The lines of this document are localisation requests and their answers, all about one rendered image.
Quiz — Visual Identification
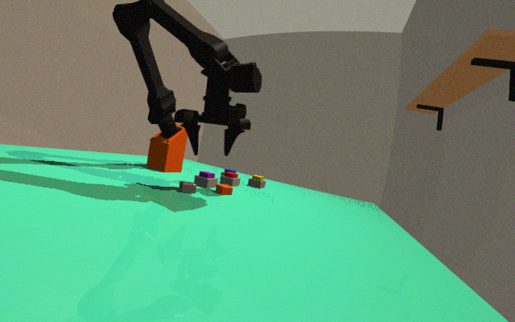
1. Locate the yellow button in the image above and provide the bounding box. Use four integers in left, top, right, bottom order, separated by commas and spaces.
248, 175, 266, 189

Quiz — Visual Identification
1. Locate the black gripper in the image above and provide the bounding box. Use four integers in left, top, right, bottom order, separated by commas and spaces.
174, 89, 251, 156

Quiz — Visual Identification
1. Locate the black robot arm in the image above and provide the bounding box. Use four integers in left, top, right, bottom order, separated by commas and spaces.
113, 0, 262, 139

